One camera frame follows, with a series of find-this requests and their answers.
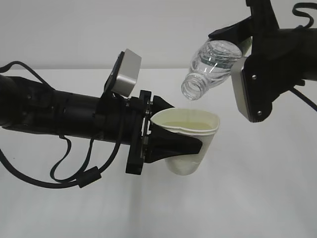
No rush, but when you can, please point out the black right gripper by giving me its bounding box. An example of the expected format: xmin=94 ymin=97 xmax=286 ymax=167
xmin=208 ymin=0 xmax=282 ymax=57

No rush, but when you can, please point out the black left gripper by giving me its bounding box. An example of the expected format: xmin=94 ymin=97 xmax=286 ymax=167
xmin=125 ymin=90 xmax=203 ymax=175

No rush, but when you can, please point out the clear water bottle green label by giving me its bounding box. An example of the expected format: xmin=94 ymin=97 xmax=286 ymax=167
xmin=181 ymin=37 xmax=252 ymax=101

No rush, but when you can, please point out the white paper cup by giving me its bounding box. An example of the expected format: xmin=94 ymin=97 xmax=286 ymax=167
xmin=151 ymin=108 xmax=220 ymax=176

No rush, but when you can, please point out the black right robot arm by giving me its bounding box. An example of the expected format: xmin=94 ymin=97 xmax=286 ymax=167
xmin=209 ymin=0 xmax=317 ymax=82

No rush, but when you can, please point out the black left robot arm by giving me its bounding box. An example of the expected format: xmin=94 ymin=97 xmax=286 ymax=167
xmin=0 ymin=76 xmax=203 ymax=175

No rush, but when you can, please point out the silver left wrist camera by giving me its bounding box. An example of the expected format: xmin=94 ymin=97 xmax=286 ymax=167
xmin=101 ymin=49 xmax=142 ymax=98

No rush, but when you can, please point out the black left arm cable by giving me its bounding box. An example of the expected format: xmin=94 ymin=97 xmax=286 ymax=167
xmin=0 ymin=60 xmax=122 ymax=190

